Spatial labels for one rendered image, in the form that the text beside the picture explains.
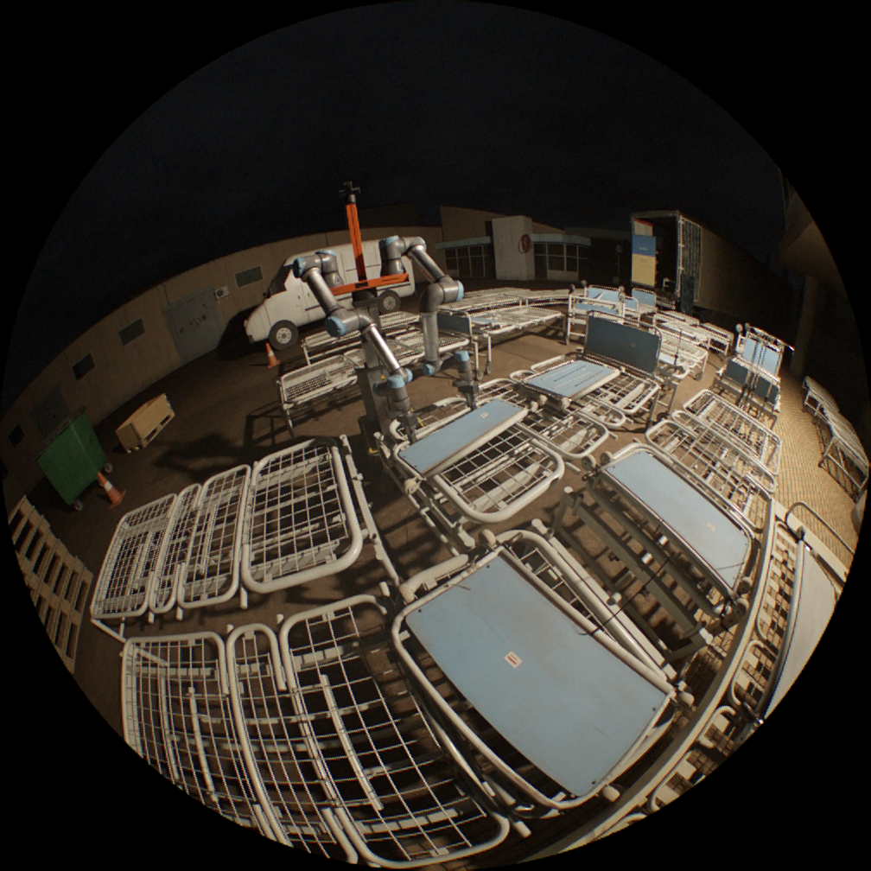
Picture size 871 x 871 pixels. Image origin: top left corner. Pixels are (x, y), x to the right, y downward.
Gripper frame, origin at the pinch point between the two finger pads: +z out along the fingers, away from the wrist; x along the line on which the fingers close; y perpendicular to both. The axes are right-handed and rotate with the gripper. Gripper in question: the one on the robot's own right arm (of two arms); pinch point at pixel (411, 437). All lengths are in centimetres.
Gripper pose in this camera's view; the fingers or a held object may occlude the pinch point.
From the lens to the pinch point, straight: 134.9
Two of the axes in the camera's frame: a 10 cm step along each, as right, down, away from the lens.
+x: -5.9, -2.3, 7.8
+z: 2.3, 8.7, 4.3
